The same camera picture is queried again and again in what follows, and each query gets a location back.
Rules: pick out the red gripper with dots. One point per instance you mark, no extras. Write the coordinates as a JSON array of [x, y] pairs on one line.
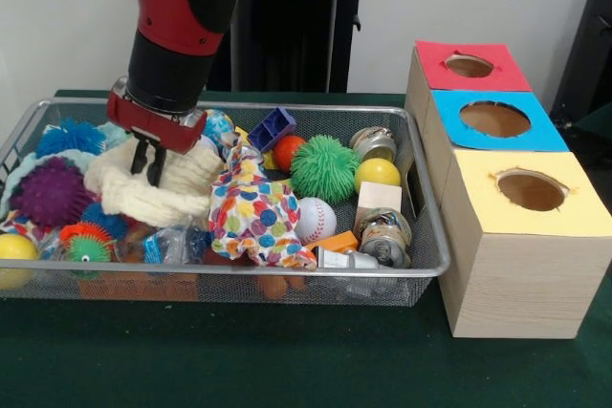
[[158, 128]]

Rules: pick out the cream knitted cloth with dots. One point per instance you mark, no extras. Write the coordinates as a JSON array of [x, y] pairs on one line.
[[186, 188]]

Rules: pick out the polka dot cloth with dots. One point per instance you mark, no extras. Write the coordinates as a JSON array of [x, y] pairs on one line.
[[253, 221]]

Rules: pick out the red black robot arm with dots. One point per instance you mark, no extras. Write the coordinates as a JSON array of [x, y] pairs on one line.
[[177, 6]]

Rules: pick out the shallow mesh bin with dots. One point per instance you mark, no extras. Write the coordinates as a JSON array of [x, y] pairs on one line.
[[229, 268]]

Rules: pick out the wooden box with three holes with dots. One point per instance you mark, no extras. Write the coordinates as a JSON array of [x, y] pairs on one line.
[[526, 284]]

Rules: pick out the purple spiky ball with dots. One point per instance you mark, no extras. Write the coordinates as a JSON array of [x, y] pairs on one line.
[[50, 190]]

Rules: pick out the blue building block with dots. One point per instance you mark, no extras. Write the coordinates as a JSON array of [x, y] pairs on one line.
[[272, 128]]

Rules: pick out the yellow smooth ball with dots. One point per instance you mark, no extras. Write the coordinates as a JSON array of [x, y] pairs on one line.
[[378, 175], [15, 250]]

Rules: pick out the plain green puffer ball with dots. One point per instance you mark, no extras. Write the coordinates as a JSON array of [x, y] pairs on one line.
[[325, 164]]

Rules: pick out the white baseball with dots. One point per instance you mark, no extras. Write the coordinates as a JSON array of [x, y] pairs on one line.
[[318, 221]]

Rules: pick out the plain wooden cube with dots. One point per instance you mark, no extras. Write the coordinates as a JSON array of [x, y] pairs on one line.
[[378, 198]]

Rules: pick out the dark green table cloth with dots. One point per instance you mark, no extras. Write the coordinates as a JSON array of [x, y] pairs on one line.
[[287, 355], [597, 123]]

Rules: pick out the crushed drink can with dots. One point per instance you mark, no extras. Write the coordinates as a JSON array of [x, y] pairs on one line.
[[385, 238]]

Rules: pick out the black chair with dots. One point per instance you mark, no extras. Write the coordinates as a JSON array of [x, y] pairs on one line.
[[593, 45]]

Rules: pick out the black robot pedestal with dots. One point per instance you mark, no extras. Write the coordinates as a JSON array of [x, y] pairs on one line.
[[296, 21]]

